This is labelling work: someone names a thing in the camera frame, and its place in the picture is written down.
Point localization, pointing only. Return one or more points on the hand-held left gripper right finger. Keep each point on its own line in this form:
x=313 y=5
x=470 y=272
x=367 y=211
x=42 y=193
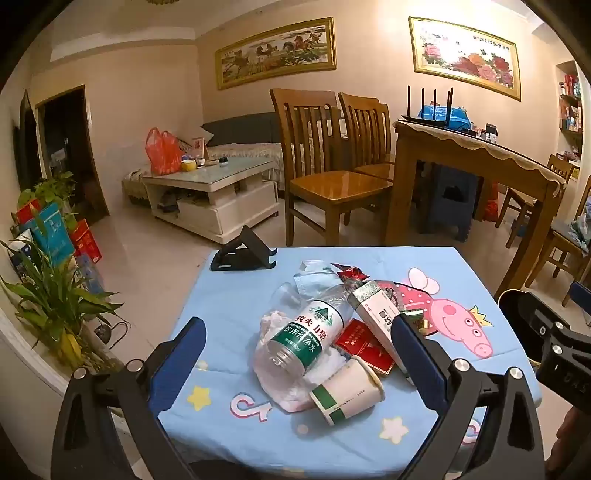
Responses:
x=413 y=357

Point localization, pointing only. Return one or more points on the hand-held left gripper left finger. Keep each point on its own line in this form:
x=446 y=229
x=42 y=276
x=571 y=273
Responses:
x=184 y=355

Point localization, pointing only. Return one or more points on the long cardboard box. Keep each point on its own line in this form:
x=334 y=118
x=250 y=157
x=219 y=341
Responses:
x=374 y=314

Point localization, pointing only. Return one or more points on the white green paper cup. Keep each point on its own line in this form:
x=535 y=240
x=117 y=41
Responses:
x=346 y=387

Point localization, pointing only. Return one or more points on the white plastic bag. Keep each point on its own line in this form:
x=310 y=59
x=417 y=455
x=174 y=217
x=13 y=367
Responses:
x=272 y=323

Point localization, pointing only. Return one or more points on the red candy wrapper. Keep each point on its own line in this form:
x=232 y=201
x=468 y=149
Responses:
x=351 y=273

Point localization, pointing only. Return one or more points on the clear plastic water bottle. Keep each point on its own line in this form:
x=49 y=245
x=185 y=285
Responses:
x=300 y=337

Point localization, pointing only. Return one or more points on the person's right forearm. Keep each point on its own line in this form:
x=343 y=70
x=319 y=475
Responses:
x=572 y=438

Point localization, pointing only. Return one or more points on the green gold foil wrapper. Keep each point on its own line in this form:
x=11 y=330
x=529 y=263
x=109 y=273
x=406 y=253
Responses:
x=422 y=323

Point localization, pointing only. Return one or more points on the red cigarette box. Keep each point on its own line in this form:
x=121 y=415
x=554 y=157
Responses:
x=358 y=344

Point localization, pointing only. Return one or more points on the wooden dining chair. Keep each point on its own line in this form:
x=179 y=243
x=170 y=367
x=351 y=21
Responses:
x=332 y=184
x=561 y=168
x=563 y=240
x=369 y=120

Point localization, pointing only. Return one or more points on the clear plastic cup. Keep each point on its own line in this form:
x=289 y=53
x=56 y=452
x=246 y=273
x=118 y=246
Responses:
x=286 y=300

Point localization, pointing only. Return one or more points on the black phone stand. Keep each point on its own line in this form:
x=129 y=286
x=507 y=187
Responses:
x=258 y=254

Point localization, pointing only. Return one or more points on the blue face mask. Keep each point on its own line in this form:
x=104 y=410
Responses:
x=314 y=281

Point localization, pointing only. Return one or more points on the green potted plant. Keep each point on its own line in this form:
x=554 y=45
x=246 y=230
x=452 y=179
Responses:
x=51 y=300

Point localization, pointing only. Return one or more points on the red gift box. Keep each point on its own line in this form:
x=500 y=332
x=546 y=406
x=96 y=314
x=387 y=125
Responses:
x=87 y=242

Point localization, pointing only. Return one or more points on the wooden dining table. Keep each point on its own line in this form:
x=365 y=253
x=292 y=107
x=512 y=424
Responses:
x=406 y=194

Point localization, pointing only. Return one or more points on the red bag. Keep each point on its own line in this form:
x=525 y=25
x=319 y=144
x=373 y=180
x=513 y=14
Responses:
x=489 y=203

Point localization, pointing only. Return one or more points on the blue plastic stool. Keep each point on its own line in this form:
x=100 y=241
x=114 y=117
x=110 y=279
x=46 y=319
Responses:
x=452 y=194

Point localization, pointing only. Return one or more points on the white glass coffee table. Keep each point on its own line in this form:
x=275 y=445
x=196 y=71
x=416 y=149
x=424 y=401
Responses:
x=207 y=184

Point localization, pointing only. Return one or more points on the blue gift box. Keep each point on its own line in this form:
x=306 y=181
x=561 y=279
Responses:
x=53 y=230

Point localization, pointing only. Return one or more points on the orange plastic bag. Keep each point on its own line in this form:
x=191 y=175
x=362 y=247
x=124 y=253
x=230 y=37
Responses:
x=161 y=152

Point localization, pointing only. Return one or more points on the beige lace table cover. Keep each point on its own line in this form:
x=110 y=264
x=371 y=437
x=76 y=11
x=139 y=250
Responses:
x=485 y=147

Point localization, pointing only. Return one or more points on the grey sofa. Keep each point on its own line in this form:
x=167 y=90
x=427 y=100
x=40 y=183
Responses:
x=244 y=129

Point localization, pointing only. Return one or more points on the black wifi router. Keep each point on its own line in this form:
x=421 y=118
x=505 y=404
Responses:
x=438 y=121

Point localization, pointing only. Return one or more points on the blue plastic bag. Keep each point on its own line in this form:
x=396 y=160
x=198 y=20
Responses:
x=455 y=113

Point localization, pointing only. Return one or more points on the black television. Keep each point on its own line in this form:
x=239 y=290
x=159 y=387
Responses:
x=25 y=143

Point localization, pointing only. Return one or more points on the framed flower painting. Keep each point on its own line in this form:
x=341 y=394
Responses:
x=466 y=57

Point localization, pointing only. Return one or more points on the framed horse painting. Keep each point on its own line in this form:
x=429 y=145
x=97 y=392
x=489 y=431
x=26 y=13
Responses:
x=277 y=53

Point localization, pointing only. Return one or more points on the wall shelf with items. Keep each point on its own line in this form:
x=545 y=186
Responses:
x=570 y=106

